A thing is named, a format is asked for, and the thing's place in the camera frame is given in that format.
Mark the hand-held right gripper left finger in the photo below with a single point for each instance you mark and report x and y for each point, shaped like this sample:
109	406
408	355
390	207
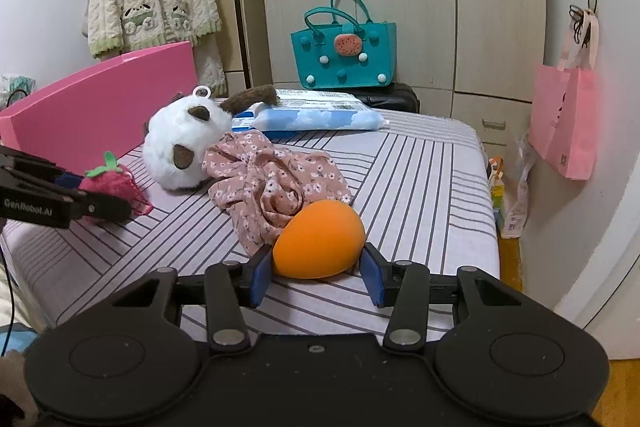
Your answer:
262	279

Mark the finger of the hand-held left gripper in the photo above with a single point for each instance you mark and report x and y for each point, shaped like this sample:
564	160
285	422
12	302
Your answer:
30	174
105	207

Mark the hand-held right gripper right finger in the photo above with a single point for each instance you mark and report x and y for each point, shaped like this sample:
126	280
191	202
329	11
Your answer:
371	277

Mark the pink strawberry plush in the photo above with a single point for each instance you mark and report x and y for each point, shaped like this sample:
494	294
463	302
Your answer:
112	184

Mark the orange foam egg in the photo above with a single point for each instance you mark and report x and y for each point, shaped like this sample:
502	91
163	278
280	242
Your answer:
317	239

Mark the pink storage box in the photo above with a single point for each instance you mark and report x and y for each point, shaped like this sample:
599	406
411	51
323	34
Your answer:
100	107

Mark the white and blue tissue pack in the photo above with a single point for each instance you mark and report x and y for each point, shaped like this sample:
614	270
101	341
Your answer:
320	122

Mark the pink floral cloth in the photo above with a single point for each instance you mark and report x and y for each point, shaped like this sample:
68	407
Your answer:
265	187

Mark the patterned tissue box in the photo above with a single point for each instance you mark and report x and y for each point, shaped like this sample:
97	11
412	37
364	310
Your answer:
17	82

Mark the white panda plush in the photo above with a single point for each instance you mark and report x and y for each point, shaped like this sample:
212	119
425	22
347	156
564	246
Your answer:
175	127

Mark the colourful carton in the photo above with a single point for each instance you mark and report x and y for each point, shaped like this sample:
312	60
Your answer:
496	192

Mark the dark blue tissue pack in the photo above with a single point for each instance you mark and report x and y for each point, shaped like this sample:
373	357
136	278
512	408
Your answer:
245	121

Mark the white plastic bag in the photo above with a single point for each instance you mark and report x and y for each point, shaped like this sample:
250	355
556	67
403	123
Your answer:
520	202

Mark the black suitcase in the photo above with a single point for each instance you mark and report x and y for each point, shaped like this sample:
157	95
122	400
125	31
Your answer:
395	97

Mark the teal felt handbag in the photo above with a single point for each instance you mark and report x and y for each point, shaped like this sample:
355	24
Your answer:
345	67

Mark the pink paper bag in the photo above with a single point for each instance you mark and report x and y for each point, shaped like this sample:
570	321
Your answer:
560	117

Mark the white door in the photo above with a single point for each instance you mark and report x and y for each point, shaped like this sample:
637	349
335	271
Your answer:
615	232

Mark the beige wardrobe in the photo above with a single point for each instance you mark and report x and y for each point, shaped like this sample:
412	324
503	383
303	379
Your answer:
490	7

